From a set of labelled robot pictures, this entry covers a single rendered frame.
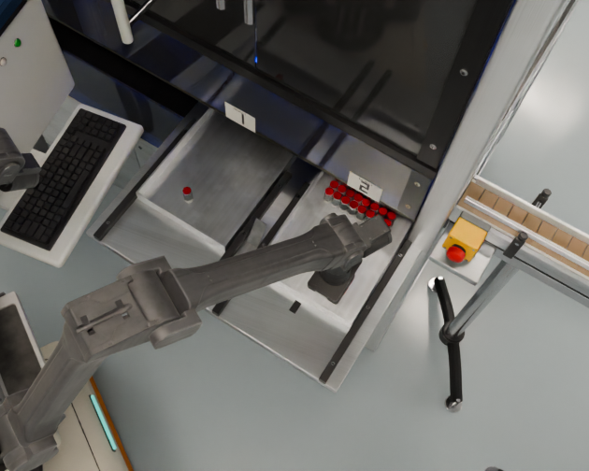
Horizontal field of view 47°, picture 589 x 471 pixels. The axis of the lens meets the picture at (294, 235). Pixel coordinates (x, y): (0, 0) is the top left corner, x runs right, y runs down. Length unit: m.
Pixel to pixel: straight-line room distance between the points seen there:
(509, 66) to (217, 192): 0.85
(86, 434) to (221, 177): 0.90
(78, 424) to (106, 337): 1.33
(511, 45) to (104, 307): 0.68
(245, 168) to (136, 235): 0.32
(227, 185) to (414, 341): 1.09
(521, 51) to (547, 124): 2.04
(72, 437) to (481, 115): 1.52
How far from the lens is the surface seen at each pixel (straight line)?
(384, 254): 1.64
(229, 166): 1.73
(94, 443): 2.17
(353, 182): 1.57
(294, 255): 1.03
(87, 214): 1.81
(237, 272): 0.96
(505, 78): 1.12
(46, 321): 2.61
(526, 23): 1.04
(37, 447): 1.14
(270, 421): 2.40
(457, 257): 1.54
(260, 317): 1.56
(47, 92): 1.91
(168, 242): 1.65
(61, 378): 0.96
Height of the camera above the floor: 2.37
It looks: 65 degrees down
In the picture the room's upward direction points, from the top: 5 degrees clockwise
